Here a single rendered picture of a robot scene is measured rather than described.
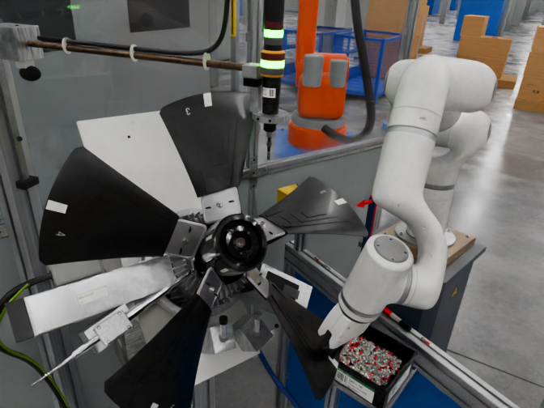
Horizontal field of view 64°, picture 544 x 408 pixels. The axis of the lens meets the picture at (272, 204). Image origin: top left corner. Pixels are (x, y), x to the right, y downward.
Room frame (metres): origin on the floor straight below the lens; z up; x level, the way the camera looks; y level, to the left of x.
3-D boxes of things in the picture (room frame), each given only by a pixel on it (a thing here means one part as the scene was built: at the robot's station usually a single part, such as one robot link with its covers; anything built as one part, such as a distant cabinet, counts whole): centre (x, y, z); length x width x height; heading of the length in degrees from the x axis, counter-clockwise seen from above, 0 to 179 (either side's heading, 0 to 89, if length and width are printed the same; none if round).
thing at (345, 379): (0.82, -0.25, 0.85); 0.22 x 0.17 x 0.07; 51
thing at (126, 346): (0.97, 0.39, 0.73); 0.15 x 0.09 x 0.22; 37
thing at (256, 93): (0.84, 0.02, 1.50); 0.09 x 0.07 x 0.10; 72
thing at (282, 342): (1.31, -0.08, 0.39); 0.04 x 0.04 x 0.78; 37
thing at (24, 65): (1.02, 0.57, 1.48); 0.05 x 0.04 x 0.05; 72
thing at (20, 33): (1.03, 0.61, 1.54); 0.10 x 0.07 x 0.09; 72
